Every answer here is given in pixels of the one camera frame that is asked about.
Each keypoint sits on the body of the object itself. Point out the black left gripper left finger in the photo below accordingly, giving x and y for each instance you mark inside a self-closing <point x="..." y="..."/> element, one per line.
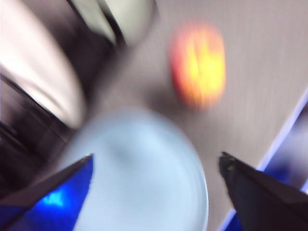
<point x="43" y="202"/>

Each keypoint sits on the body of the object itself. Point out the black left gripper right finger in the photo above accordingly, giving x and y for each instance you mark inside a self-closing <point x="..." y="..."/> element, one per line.
<point x="264" y="199"/>

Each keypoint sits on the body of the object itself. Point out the blue plate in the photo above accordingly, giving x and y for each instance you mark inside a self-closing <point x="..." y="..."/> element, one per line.
<point x="144" y="173"/>

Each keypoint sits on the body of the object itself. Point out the red yellow apple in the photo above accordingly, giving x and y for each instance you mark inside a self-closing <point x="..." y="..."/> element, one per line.
<point x="199" y="65"/>

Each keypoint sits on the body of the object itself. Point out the beige plate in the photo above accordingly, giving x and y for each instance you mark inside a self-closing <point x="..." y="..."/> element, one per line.
<point x="36" y="62"/>

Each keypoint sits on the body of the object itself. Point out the black plate rack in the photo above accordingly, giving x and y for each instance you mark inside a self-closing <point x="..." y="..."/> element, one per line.
<point x="79" y="48"/>

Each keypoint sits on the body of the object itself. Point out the green plate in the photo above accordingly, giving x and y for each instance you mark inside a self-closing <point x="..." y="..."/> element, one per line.
<point x="134" y="16"/>

